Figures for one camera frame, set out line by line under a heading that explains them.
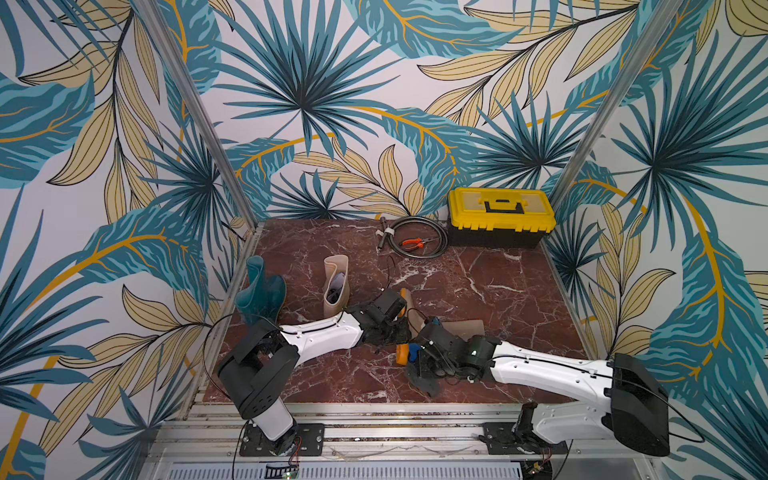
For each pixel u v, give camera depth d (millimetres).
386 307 677
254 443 718
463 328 919
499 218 1019
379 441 748
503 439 735
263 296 710
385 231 1165
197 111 843
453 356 596
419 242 1130
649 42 730
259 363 489
